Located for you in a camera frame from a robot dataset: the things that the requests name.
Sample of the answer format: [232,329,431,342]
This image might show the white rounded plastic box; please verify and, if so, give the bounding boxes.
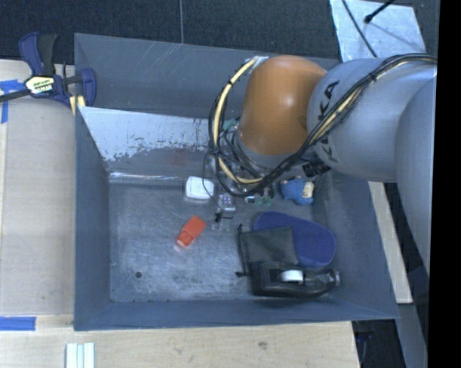
[183,175,217,202]

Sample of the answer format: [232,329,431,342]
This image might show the red-orange small bottle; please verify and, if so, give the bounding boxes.
[173,214,208,254]

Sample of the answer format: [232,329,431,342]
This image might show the blue toy figure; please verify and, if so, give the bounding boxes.
[279,175,316,207]

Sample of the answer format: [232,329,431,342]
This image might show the grey metal bin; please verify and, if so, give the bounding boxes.
[63,32,410,343]

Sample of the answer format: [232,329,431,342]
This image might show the blue shoe insole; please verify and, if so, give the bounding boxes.
[250,210,337,270]

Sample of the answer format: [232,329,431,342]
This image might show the black tape dispenser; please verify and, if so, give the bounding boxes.
[248,259,343,300]

